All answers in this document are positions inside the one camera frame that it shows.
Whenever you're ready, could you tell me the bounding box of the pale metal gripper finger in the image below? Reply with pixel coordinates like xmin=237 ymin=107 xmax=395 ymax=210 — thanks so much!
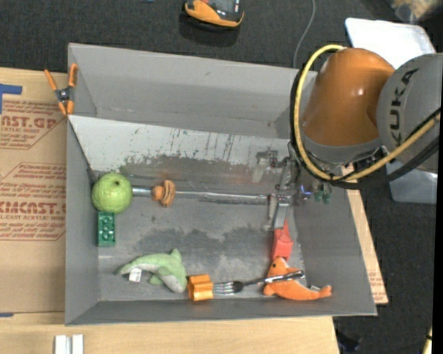
xmin=264 ymin=202 xmax=278 ymax=232
xmin=271 ymin=203 xmax=292 ymax=232

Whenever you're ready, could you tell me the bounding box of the red-orange plastic toy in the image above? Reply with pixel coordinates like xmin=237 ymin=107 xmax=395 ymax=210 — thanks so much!
xmin=270 ymin=218 xmax=295 ymax=263

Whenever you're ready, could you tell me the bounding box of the grey metal bin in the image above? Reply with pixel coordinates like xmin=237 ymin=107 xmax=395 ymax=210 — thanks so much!
xmin=55 ymin=43 xmax=390 ymax=340

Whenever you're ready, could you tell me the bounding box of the orange plush dolphin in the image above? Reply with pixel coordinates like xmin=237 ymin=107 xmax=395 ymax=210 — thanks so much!
xmin=262 ymin=255 xmax=335 ymax=302

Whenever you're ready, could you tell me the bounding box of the metal fork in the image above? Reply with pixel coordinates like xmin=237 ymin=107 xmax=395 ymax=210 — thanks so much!
xmin=211 ymin=266 xmax=306 ymax=300

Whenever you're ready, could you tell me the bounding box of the orange plastic block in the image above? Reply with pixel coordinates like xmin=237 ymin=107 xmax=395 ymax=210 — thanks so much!
xmin=185 ymin=273 xmax=215 ymax=303

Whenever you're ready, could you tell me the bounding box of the small orange toy duck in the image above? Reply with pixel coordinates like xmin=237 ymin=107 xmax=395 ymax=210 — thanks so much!
xmin=150 ymin=178 xmax=177 ymax=208

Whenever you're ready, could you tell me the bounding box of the pale green plush dolphin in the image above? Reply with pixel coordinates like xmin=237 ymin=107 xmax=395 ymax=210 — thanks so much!
xmin=113 ymin=245 xmax=190 ymax=295

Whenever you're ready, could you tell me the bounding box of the green apple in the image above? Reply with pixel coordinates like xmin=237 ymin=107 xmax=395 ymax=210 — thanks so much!
xmin=90 ymin=172 xmax=135 ymax=215

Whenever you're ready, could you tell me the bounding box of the dark green flat block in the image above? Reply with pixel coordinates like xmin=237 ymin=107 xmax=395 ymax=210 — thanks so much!
xmin=95 ymin=210 xmax=117 ymax=248

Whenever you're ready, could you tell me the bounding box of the brown cardboard board red print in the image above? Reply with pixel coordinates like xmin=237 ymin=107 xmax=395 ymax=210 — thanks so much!
xmin=0 ymin=66 xmax=398 ymax=335

